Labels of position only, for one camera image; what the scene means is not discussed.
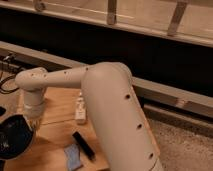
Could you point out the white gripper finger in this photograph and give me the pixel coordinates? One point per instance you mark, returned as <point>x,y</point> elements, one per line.
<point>36,124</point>

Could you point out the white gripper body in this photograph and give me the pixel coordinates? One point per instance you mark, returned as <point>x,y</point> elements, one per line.
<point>33,112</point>

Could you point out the black ceramic bowl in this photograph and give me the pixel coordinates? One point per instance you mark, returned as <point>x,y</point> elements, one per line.
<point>18,134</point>

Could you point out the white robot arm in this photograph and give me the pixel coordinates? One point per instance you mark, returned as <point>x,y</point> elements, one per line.
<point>112,106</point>

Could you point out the black device at left edge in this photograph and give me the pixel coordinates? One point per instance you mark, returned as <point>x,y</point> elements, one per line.
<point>2,141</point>

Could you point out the small clear plastic bottle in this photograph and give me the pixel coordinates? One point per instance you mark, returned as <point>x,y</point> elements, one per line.
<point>80,111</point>

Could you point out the blue sponge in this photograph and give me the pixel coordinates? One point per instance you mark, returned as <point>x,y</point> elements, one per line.
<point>73,157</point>

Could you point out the black rectangular bar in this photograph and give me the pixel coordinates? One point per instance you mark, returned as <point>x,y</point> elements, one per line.
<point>84,145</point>

